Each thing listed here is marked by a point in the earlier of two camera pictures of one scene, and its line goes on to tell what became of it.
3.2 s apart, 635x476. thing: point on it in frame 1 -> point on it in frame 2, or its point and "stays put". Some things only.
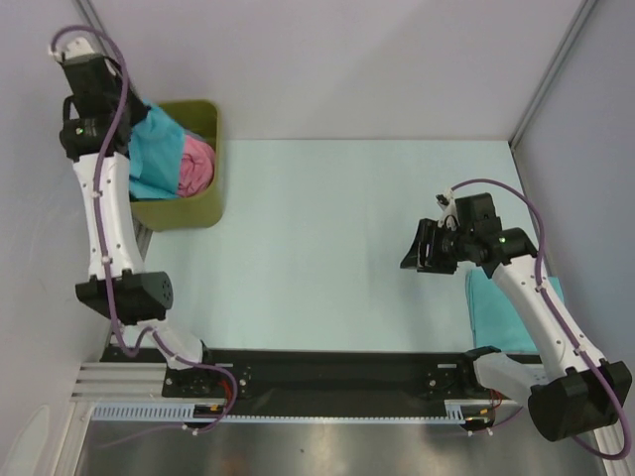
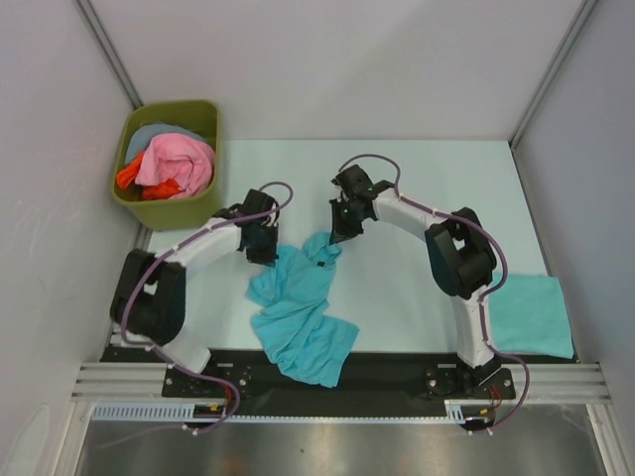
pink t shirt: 196,167 stays put
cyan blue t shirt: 155,149 -> 295,284
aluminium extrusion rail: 122,382 stays put
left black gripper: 117,79 -> 269,256
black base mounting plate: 280,382 stays put
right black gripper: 428,233 -> 340,230
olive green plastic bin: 201,210 stays put
